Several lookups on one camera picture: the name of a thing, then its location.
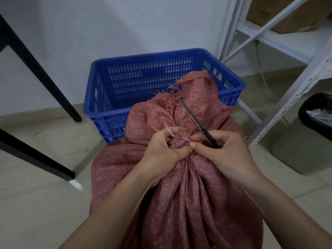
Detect person's left hand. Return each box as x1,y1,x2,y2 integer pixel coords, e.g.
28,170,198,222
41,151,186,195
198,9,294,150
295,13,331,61
137,127,193,184

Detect person's right hand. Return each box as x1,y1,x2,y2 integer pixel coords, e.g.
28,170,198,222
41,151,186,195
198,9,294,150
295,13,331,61
189,130,262,187

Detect white zip tie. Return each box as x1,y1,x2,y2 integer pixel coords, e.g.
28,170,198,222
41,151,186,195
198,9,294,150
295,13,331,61
164,122,192,143

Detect black handled scissors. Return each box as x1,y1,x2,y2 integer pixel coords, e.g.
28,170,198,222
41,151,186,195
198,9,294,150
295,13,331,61
177,97,221,149

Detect red woven sack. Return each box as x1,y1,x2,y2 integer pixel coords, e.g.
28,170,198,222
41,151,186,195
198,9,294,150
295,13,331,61
89,70,265,249

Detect person's left forearm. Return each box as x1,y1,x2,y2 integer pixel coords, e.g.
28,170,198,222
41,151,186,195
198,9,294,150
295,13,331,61
59,166,162,249

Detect person's right forearm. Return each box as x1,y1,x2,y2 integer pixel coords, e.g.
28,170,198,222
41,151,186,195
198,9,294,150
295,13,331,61
240,172,332,249

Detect blue plastic crate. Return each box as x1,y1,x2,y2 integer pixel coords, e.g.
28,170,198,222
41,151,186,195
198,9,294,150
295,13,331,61
83,48,246,144

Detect white metal shelf rack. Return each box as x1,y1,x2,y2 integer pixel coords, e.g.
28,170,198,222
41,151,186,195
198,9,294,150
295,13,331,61
219,0,332,146

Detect black trash bin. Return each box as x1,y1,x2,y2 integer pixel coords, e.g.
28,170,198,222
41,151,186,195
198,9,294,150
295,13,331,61
298,93,332,141

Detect brown cardboard box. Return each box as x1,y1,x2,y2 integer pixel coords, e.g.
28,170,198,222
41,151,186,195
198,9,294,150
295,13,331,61
246,0,332,34

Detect black table frame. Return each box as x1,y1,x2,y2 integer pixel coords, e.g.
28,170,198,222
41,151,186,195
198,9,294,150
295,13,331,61
0,13,82,182

